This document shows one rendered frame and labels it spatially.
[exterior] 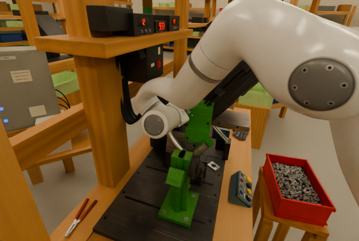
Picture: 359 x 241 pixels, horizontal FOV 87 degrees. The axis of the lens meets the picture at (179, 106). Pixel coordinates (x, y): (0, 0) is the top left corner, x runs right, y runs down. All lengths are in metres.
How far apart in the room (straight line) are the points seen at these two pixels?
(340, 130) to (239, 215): 0.62
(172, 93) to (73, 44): 0.31
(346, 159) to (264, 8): 0.24
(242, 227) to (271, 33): 0.73
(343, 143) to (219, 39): 0.24
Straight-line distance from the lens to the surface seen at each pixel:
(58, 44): 0.66
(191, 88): 0.42
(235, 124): 1.00
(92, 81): 0.74
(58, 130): 0.77
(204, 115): 0.88
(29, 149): 0.72
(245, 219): 0.90
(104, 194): 0.99
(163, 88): 0.49
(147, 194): 0.93
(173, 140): 0.88
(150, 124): 0.55
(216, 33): 0.36
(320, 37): 0.24
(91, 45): 0.57
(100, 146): 0.87
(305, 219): 1.12
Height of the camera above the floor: 1.61
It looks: 25 degrees down
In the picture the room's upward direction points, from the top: 2 degrees clockwise
